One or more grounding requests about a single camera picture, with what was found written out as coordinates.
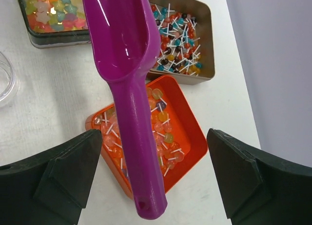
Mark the orange tray with lollipops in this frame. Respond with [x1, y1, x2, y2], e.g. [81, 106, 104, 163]
[85, 76, 208, 198]

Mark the gold tin with star candies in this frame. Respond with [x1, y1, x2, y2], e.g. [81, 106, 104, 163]
[18, 0, 90, 48]

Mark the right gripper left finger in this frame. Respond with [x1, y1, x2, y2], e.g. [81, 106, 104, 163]
[0, 129, 102, 225]

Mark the beige tin with lollipops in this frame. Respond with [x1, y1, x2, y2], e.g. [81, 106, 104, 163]
[147, 0, 215, 85]

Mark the clear glass jar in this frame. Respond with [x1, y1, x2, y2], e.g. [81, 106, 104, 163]
[0, 52, 19, 108]

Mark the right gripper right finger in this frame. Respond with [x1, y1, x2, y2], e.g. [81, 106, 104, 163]
[207, 128, 312, 225]

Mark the purple plastic scoop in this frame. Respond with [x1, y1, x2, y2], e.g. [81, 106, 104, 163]
[82, 0, 167, 220]

